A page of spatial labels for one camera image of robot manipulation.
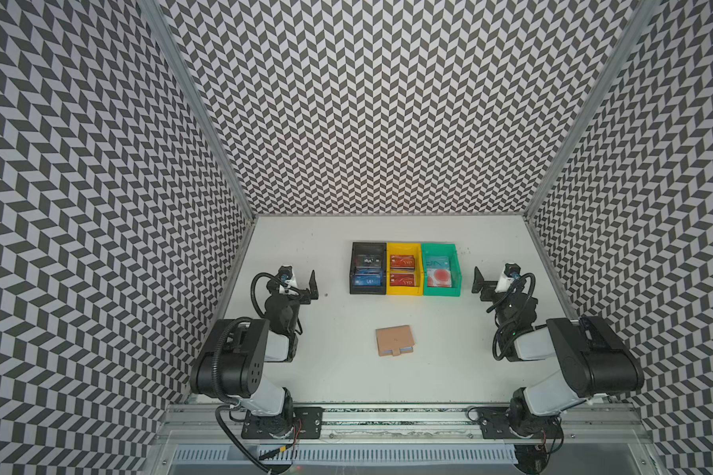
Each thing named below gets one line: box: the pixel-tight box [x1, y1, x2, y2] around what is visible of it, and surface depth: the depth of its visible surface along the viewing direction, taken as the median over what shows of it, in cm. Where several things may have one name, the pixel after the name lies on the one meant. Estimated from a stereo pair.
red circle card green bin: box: [426, 268, 453, 288], surface depth 101 cm
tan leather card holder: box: [375, 324, 415, 357], surface depth 88 cm
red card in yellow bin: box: [390, 254, 415, 269], surface depth 105 cm
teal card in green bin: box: [425, 255, 450, 270], surface depth 104 cm
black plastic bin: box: [349, 241, 388, 295], surface depth 102 cm
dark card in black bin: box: [354, 253, 383, 268], surface depth 105 cm
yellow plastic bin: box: [386, 241, 423, 296], surface depth 101 cm
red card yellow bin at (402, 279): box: [390, 273, 415, 286], surface depth 101 cm
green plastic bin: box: [420, 243, 463, 297], surface depth 98 cm
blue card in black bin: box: [353, 274, 383, 286], surface depth 100 cm
